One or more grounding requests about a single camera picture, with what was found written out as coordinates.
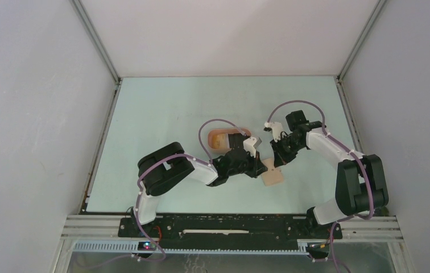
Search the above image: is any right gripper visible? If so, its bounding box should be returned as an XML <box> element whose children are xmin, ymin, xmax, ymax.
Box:
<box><xmin>270</xmin><ymin>134</ymin><xmax>304</xmax><ymax>168</ymax></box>

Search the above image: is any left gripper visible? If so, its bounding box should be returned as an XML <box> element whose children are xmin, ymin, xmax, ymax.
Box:
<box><xmin>227</xmin><ymin>148</ymin><xmax>267</xmax><ymax>178</ymax></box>

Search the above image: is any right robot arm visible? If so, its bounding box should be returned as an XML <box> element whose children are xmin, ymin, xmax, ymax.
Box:
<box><xmin>264</xmin><ymin>110</ymin><xmax>389</xmax><ymax>238</ymax></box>

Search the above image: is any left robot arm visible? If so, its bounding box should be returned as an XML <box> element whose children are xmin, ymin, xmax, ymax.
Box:
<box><xmin>131</xmin><ymin>142</ymin><xmax>268</xmax><ymax>237</ymax></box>

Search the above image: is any yellow card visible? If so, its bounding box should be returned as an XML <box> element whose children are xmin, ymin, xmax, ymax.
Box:
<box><xmin>212</xmin><ymin>133</ymin><xmax>230</xmax><ymax>150</ymax></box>

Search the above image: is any pink plastic tray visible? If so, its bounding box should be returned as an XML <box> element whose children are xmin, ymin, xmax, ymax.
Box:
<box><xmin>208</xmin><ymin>128</ymin><xmax>251</xmax><ymax>154</ymax></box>

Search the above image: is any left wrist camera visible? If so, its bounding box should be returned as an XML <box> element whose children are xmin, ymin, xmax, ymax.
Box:
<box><xmin>243</xmin><ymin>136</ymin><xmax>262</xmax><ymax>158</ymax></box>

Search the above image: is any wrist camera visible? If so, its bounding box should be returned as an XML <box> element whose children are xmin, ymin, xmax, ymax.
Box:
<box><xmin>243</xmin><ymin>136</ymin><xmax>262</xmax><ymax>158</ymax></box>
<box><xmin>264</xmin><ymin>122</ymin><xmax>283</xmax><ymax>142</ymax></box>

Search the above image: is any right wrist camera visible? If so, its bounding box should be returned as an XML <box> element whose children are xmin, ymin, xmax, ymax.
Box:
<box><xmin>264</xmin><ymin>122</ymin><xmax>283</xmax><ymax>142</ymax></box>

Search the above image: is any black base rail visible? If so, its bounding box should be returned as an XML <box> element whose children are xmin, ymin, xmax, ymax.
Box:
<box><xmin>118</xmin><ymin>213</ymin><xmax>342</xmax><ymax>250</ymax></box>

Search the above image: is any white cable duct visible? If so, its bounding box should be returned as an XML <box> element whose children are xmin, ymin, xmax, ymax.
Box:
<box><xmin>73</xmin><ymin>240</ymin><xmax>308</xmax><ymax>255</ymax></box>

